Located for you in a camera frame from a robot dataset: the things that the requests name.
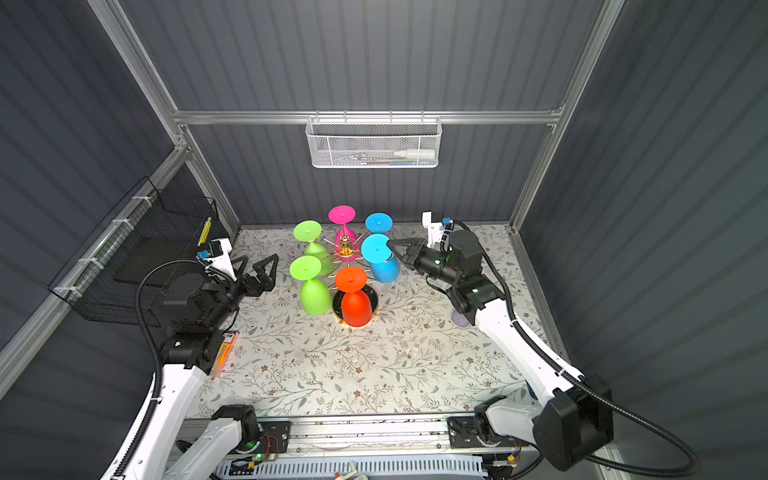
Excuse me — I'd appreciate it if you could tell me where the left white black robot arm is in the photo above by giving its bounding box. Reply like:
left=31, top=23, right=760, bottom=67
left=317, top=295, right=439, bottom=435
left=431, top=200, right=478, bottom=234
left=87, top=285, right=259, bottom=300
left=103, top=254, right=279, bottom=479

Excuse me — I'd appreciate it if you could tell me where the front green wine glass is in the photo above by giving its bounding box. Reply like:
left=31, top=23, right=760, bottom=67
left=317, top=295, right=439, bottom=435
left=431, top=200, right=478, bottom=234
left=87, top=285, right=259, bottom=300
left=289, top=255, right=332, bottom=316

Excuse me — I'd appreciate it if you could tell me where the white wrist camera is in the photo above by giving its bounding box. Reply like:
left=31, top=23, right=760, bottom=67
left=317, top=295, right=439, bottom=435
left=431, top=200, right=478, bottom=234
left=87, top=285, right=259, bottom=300
left=422, top=211, right=453, bottom=251
left=196, top=238, right=237, bottom=282

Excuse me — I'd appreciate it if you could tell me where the white bottle in basket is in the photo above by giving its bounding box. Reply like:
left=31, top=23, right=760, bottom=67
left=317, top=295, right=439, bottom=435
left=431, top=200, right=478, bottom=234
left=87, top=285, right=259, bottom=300
left=393, top=149, right=437, bottom=162

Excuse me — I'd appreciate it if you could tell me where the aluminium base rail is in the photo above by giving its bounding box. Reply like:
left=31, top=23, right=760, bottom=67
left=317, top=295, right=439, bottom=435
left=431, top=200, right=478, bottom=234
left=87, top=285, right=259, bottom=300
left=173, top=413, right=541, bottom=466

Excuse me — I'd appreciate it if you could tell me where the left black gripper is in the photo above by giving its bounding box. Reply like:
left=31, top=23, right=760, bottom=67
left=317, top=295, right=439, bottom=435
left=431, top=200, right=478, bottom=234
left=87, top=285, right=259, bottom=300
left=204, top=253, right=274, bottom=333

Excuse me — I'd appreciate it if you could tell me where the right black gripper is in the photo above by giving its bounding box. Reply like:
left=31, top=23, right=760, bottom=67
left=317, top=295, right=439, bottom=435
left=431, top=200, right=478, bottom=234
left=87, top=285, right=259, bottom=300
left=388, top=239, right=460, bottom=289

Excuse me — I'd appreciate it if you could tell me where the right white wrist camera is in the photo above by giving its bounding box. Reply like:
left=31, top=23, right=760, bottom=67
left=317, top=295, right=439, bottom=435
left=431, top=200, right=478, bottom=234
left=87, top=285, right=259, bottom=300
left=422, top=211, right=453, bottom=251

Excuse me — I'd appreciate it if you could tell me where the white wire mesh basket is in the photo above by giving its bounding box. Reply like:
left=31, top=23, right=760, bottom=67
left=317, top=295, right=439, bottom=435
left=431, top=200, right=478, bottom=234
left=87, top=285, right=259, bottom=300
left=305, top=113, right=443, bottom=169

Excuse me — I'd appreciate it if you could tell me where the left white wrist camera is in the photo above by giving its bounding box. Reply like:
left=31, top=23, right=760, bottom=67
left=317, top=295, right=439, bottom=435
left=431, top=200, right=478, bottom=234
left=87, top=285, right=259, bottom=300
left=196, top=238, right=237, bottom=282

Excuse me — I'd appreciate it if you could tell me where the green wine glass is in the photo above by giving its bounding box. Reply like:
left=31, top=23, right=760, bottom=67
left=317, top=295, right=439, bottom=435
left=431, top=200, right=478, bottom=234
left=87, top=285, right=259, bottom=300
left=289, top=255, right=332, bottom=316
left=293, top=220, right=334, bottom=277

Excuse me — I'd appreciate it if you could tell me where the red wine glass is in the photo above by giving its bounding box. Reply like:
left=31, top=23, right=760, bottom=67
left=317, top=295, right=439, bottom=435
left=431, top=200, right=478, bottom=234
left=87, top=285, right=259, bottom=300
left=335, top=266, right=373, bottom=328

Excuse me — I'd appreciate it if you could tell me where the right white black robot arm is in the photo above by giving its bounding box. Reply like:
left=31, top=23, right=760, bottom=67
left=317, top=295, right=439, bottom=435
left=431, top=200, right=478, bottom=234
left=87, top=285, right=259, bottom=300
left=387, top=229, right=614, bottom=471

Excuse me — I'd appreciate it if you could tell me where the gold wire wine glass rack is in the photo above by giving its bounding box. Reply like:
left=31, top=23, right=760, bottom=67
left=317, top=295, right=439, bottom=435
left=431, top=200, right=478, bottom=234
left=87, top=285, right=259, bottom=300
left=327, top=252, right=379, bottom=328

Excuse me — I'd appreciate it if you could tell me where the black wire mesh basket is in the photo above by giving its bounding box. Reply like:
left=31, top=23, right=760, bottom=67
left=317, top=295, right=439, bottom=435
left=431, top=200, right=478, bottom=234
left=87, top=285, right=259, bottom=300
left=48, top=177, right=218, bottom=325

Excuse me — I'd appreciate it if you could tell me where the grey oval case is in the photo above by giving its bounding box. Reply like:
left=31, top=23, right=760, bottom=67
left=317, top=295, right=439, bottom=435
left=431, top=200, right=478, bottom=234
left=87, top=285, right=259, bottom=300
left=451, top=310, right=471, bottom=328

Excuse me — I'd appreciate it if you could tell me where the blue wine glass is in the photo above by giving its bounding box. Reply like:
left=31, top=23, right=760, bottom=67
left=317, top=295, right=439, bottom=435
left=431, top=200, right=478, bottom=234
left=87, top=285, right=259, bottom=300
left=365, top=212, right=393, bottom=234
left=361, top=234, right=400, bottom=284

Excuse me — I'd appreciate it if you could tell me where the yellow marker pen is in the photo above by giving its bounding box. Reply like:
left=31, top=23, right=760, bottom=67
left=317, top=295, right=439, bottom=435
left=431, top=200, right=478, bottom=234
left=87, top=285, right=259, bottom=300
left=197, top=217, right=212, bottom=246

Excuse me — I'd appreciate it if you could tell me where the pink wine glass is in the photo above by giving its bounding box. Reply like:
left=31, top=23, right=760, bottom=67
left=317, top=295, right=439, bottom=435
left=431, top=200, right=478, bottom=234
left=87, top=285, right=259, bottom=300
left=328, top=205, right=361, bottom=264

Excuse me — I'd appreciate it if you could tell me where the back green wine glass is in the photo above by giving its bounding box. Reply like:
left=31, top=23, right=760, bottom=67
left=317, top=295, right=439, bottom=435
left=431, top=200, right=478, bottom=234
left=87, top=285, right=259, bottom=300
left=293, top=220, right=334, bottom=277

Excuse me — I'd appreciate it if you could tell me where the orange coloured box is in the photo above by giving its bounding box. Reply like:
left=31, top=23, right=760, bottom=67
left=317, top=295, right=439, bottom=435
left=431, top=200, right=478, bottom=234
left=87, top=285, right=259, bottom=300
left=211, top=330, right=239, bottom=378

